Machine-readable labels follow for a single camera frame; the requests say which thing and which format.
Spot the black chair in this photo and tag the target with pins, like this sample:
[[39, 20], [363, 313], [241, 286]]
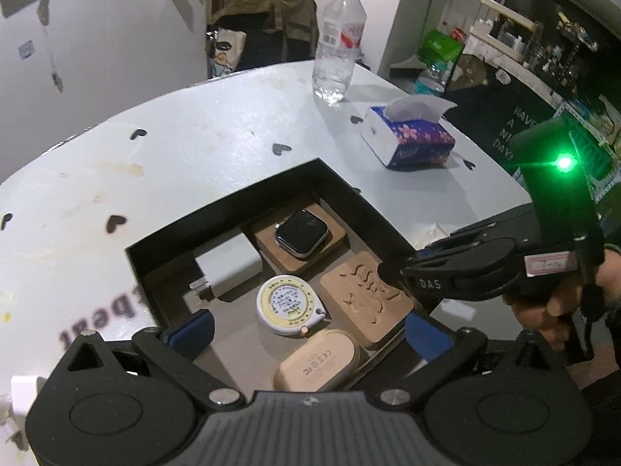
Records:
[[271, 53]]

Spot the relief carved wooden block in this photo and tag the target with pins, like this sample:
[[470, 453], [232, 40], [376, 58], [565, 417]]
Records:
[[359, 313]]

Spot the black cardboard box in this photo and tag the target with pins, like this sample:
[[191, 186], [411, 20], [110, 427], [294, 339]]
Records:
[[160, 264]]

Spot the brown paper bag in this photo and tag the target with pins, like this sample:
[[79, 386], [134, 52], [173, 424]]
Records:
[[291, 14]]

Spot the cartoon print tote bag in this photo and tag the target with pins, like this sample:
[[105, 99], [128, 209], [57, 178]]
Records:
[[225, 58]]

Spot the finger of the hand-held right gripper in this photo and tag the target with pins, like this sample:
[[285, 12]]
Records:
[[390, 269], [475, 230]]

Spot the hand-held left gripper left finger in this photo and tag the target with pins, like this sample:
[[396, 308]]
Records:
[[194, 332]]

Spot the beige oval case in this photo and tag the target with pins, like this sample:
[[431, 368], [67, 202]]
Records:
[[315, 364]]

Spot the white charger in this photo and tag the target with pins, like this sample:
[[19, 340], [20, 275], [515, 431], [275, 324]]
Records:
[[228, 262]]

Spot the white wooden shelf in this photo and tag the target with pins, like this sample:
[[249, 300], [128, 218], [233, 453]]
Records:
[[504, 29]]

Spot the water bottle teal label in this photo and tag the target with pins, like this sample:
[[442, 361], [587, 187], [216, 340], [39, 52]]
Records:
[[429, 82]]

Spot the round white tape measure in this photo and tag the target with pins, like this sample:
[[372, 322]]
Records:
[[286, 301]]

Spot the clear water bottle red label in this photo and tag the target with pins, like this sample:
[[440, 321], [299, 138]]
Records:
[[337, 43]]

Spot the smartwatch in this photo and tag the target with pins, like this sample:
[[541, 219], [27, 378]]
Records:
[[303, 230], [271, 248]]

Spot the dark lettered panel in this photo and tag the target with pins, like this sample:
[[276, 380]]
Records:
[[490, 121]]

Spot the purple floral tissue box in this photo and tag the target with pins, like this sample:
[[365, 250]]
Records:
[[417, 143]]

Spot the small white adapter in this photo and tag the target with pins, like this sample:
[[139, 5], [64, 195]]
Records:
[[22, 393]]

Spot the person's right hand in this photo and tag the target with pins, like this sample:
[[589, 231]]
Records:
[[543, 310]]

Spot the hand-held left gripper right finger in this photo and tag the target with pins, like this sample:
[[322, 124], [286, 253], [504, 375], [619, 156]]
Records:
[[427, 339]]

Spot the smartwatch on brown pad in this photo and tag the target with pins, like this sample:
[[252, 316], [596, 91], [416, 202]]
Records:
[[271, 248]]

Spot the green plastic bag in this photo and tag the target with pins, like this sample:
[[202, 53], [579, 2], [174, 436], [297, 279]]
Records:
[[439, 46]]

